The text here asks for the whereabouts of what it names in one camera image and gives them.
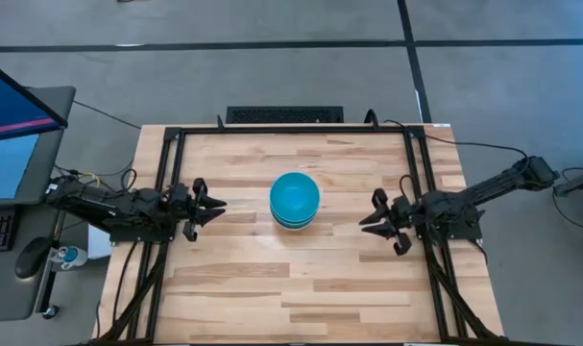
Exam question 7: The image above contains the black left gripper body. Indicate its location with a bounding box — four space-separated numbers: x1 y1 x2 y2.
167 182 200 231

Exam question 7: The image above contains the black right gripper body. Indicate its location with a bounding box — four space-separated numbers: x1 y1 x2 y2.
388 193 420 237

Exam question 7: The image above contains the teal bowl with 39 label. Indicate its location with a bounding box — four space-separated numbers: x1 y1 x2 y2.
269 172 322 225

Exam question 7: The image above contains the black floor vent grille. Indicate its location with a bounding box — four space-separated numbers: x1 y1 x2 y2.
225 105 345 125

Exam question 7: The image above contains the white bottle with blue cap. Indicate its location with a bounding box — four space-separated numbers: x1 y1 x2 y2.
49 245 89 271

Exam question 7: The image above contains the black computer mouse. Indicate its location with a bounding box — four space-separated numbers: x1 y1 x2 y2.
13 235 53 281

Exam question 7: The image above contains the flat grey-framed blue screen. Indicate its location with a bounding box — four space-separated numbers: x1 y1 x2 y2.
0 86 77 209

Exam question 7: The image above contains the grey clamp device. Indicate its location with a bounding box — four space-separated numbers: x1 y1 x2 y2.
552 167 583 199

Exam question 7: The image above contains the tilted monitor with blue screen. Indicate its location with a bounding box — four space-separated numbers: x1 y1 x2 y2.
0 57 69 144

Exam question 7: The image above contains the grey desk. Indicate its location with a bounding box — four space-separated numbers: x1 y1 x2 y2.
0 201 69 324

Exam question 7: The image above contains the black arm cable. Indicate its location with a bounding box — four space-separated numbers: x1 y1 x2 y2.
424 133 530 162

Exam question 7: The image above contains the black table frame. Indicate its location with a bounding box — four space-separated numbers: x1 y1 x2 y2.
85 122 506 346

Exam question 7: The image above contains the thin black floor cable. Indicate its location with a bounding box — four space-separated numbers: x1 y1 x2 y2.
72 99 143 131

